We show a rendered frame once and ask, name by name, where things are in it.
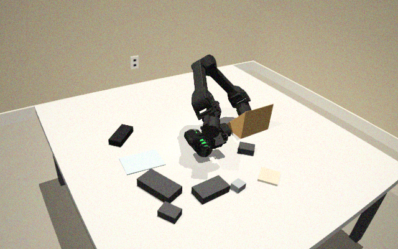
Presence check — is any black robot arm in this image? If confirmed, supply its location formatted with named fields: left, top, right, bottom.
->
left=191, top=54, right=252, bottom=149

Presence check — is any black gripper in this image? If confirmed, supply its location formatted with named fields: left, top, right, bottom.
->
left=184, top=123, right=232, bottom=151

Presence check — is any dark grey controller unit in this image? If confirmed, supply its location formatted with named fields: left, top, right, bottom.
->
left=188, top=129, right=213, bottom=157

